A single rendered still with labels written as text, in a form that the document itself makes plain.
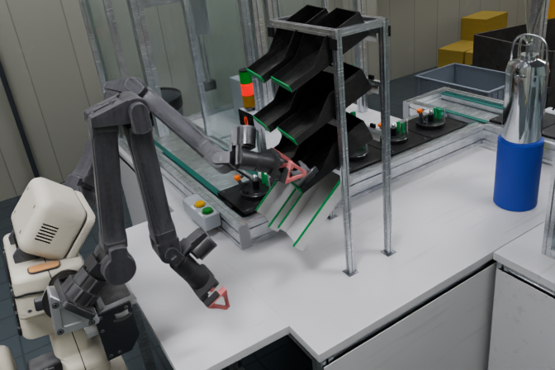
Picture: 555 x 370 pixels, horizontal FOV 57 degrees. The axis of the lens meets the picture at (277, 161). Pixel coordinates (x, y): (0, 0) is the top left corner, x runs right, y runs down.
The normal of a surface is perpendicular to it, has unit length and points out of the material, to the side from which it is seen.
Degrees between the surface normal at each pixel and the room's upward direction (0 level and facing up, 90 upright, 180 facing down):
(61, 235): 90
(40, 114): 90
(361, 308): 0
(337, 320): 0
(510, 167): 90
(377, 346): 90
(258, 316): 0
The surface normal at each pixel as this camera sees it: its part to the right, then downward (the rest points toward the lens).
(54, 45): 0.52, 0.31
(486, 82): -0.84, 0.31
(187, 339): -0.11, -0.90
